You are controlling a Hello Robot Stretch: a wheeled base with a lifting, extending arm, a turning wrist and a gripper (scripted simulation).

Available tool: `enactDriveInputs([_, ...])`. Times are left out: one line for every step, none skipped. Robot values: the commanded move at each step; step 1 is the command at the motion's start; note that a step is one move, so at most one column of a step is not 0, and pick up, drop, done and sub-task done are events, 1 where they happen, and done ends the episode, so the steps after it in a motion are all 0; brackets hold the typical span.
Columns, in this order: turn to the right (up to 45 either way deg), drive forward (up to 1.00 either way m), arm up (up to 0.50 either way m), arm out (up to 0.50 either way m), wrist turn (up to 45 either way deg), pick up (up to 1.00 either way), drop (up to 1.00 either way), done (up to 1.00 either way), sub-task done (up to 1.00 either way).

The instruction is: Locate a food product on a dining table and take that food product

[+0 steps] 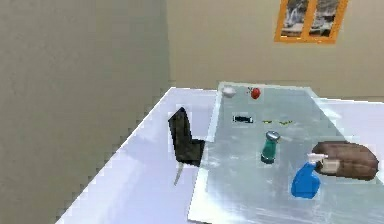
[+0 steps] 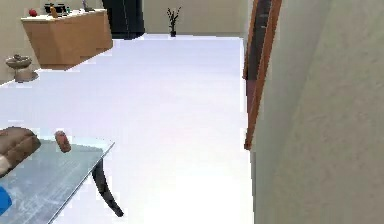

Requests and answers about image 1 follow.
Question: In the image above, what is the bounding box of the black dining chair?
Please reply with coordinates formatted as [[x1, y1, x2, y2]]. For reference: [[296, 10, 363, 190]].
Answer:
[[167, 106, 206, 187]]

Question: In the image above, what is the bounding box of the glass dining table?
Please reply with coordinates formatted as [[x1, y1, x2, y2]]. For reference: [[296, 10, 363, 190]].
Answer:
[[187, 81, 384, 224]]

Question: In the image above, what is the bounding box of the white bowl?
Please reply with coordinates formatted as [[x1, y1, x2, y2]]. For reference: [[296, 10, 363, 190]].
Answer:
[[221, 85, 238, 99]]

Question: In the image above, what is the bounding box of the red apple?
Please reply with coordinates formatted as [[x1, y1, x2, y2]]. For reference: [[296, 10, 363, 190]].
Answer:
[[247, 86, 262, 101]]

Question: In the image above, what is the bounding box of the green pepper shaker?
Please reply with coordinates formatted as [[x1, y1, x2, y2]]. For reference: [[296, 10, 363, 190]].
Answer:
[[260, 130, 281, 165]]

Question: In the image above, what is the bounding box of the yellow green fork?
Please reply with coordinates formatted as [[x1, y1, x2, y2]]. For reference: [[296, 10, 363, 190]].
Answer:
[[261, 119, 295, 126]]

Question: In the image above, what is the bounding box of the blue spray bottle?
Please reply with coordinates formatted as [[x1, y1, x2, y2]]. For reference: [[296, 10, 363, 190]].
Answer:
[[290, 152, 330, 200]]

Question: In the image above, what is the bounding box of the brown bread loaf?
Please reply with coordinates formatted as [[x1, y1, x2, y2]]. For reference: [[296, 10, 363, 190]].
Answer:
[[311, 140, 380, 182]]

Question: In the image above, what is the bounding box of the orange framed wall picture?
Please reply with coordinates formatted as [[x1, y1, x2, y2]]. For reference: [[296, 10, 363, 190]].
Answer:
[[273, 0, 350, 45]]

